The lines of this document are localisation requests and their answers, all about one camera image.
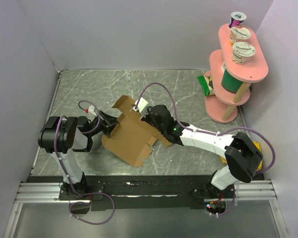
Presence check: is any brown cardboard box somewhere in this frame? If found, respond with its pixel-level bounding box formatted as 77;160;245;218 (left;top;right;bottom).
101;95;171;167

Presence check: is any purple lid yogurt cup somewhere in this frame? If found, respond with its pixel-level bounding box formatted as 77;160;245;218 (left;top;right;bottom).
228;11;247;28

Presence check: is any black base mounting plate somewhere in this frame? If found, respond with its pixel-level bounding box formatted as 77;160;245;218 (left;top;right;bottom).
26;175;265;212

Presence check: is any front Chobani yogurt cup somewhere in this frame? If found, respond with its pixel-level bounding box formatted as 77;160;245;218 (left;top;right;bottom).
231;42;256;64

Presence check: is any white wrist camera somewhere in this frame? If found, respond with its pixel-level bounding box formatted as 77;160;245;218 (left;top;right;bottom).
85;105;97;116
133;97;149;117

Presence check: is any pink three-tier shelf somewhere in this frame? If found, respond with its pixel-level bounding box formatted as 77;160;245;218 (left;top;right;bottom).
205;24;269;123

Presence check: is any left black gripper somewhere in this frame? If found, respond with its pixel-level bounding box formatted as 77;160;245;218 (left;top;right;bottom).
87;110;123;137

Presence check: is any yellow chip bag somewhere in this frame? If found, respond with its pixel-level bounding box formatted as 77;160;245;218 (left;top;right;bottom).
220;141;263;171

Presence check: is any green cylindrical can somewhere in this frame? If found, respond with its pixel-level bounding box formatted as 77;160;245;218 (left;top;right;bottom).
221;62;243;93

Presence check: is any chobani yogurt cup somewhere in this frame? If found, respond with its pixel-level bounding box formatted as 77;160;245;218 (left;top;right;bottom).
231;42;256;64
229;27;251;46

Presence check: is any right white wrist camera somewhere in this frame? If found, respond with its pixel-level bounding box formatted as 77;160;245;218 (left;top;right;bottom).
133;97;149;117

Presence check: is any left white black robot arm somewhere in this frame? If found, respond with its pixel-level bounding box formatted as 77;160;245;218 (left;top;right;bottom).
38;111;118;199

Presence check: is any green snack bag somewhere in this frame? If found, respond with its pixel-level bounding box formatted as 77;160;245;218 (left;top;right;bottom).
197;75;215;97

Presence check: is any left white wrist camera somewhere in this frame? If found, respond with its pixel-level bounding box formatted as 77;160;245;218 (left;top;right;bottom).
85;105;97;116

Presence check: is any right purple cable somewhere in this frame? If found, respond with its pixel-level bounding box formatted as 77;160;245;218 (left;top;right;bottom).
138;82;276;218

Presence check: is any middle Chobani yogurt cup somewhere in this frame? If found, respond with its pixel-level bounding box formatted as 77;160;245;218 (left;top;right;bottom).
229;27;251;46

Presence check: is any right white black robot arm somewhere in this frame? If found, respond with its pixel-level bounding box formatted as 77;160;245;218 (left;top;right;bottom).
140;105;262;198

